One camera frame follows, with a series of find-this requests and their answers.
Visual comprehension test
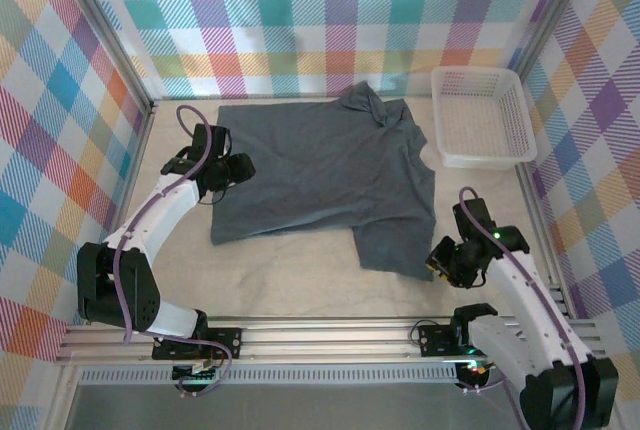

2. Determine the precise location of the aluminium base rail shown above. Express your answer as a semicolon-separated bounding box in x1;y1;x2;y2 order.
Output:
53;316;606;367

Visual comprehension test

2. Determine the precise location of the circuit board with green lights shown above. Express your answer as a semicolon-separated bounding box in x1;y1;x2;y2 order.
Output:
171;362;222;384

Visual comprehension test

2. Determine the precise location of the aluminium table side rail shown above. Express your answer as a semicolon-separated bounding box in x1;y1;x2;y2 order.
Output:
89;99;160;325
514;164;574;319

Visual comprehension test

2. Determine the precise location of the circuit board with red light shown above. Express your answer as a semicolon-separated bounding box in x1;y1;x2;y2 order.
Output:
457;358;496;387

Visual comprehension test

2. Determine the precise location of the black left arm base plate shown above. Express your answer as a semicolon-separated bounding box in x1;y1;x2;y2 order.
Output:
151;327;244;362

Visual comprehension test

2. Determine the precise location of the white slotted cable duct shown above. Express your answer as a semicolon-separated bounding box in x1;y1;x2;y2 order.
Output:
79;367;460;385

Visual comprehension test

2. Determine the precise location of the grey t-shirt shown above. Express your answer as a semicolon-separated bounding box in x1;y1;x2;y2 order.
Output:
209;80;439;282

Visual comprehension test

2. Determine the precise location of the grey metal panel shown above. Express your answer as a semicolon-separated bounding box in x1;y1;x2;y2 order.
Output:
64;382;524;430

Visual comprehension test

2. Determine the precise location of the white plastic mesh basket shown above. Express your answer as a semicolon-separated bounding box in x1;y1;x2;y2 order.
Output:
430;65;539;171

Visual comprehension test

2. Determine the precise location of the aluminium frame post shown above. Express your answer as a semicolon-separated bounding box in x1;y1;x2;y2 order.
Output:
47;364;84;430
512;0;599;79
58;0;154;111

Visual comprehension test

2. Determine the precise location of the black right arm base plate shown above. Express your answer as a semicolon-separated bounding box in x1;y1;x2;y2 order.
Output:
417;323;476;359

